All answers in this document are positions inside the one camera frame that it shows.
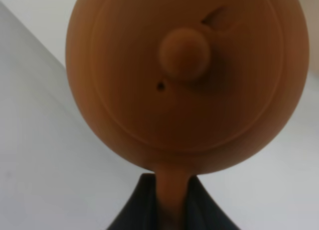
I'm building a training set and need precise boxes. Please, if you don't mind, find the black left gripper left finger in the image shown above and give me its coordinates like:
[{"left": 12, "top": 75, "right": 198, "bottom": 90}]
[{"left": 108, "top": 174, "right": 158, "bottom": 230}]

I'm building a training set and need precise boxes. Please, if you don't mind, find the brown clay teapot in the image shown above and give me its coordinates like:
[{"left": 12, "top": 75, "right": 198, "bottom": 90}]
[{"left": 66, "top": 0, "right": 309, "bottom": 230}]

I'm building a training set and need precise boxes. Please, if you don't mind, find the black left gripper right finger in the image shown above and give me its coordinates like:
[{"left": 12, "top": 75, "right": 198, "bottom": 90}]
[{"left": 185, "top": 176, "right": 239, "bottom": 230}]

